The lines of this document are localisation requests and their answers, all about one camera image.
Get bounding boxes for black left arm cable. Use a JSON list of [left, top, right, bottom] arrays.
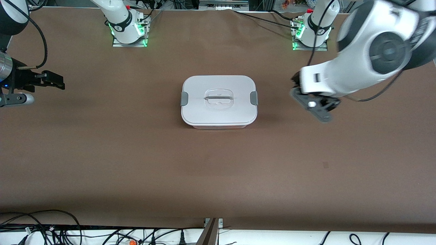
[[307, 0, 404, 102]]

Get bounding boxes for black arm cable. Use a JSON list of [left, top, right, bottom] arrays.
[[307, 0, 404, 102], [12, 5, 48, 70]]

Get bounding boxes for small colourful background items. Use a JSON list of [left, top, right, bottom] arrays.
[[280, 0, 319, 9]]

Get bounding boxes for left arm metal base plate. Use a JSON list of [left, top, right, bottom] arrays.
[[291, 16, 328, 52]]

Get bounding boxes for white plastic storage box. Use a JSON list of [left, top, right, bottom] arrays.
[[189, 122, 251, 129]]

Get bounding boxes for white box lid with handle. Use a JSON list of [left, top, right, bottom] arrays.
[[180, 75, 259, 126]]

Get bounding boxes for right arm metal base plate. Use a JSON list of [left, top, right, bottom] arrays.
[[112, 16, 151, 48]]

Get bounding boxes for grey metal support post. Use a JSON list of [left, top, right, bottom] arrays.
[[196, 217, 224, 245]]

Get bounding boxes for tangled black cable bundle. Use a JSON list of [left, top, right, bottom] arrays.
[[0, 209, 83, 245]]

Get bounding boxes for thin black base cable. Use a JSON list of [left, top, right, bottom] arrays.
[[233, 9, 301, 30]]

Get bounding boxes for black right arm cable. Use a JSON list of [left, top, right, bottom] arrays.
[[12, 5, 48, 70]]

